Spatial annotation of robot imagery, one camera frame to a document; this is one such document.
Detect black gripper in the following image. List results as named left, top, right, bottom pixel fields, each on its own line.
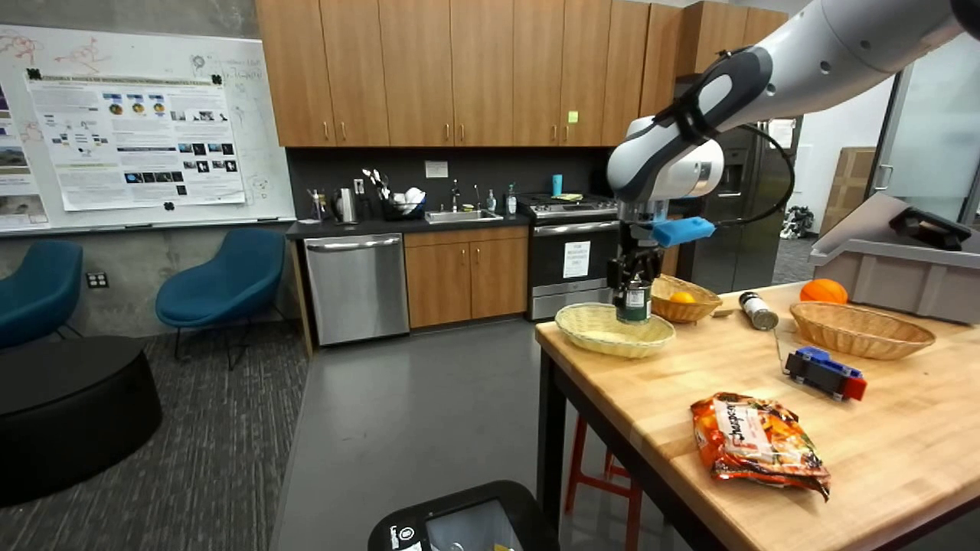
left=606, top=213, right=663, bottom=312

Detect green and silver can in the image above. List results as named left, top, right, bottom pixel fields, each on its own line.
left=617, top=281, right=651, bottom=325

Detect small pale woven basket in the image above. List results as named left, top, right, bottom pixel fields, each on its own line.
left=553, top=301, right=680, bottom=361

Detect round brown wicker basket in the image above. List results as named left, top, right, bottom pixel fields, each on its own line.
left=649, top=273, right=726, bottom=328

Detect large oval wicker basket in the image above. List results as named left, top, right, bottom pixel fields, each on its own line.
left=787, top=296, right=936, bottom=361

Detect stainless steel oven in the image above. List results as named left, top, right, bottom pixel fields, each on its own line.
left=526, top=200, right=621, bottom=325

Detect black-capped bottle with white label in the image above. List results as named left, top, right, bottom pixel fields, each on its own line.
left=734, top=287, right=780, bottom=335

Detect black refrigerator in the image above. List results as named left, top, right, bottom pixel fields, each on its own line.
left=678, top=117, right=796, bottom=294

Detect brown lower kitchen cabinets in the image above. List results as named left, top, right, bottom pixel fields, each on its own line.
left=401, top=223, right=533, bottom=332

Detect orange toy basketball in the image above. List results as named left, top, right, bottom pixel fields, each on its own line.
left=796, top=277, right=850, bottom=308

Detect red metal stool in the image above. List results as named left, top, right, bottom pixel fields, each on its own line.
left=562, top=410, right=645, bottom=551

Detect orange instant noodle packet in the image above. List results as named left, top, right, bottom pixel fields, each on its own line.
left=689, top=389, right=833, bottom=502

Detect blue and red toy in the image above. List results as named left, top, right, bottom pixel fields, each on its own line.
left=780, top=346, right=869, bottom=405

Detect brown cardboard box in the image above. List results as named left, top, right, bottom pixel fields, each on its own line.
left=822, top=143, right=879, bottom=235

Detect dish rack with utensils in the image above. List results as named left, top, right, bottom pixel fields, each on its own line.
left=357, top=165, right=430, bottom=223

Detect grey plastic bin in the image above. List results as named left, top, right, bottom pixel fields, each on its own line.
left=808, top=194, right=980, bottom=328

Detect stainless steel dishwasher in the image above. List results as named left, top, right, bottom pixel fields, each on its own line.
left=302, top=232, right=412, bottom=350

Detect blue lounge chair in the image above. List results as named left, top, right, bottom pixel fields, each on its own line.
left=0, top=240, right=87, bottom=353
left=154, top=228, right=287, bottom=361

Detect white research poster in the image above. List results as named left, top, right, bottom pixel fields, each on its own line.
left=26, top=74, right=250, bottom=213

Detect large black round ottoman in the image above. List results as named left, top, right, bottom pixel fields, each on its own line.
left=0, top=336, right=165, bottom=511

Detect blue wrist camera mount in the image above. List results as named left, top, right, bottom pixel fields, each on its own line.
left=649, top=213, right=719, bottom=249

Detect black metal table frame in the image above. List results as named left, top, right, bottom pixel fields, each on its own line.
left=536, top=343, right=717, bottom=551

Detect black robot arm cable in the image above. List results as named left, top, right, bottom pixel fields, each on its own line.
left=713, top=124, right=796, bottom=231

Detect brown upper wall cabinets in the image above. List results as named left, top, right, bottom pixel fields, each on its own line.
left=253, top=0, right=790, bottom=151

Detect wall whiteboard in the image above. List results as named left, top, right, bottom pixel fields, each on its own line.
left=0, top=25, right=300, bottom=240

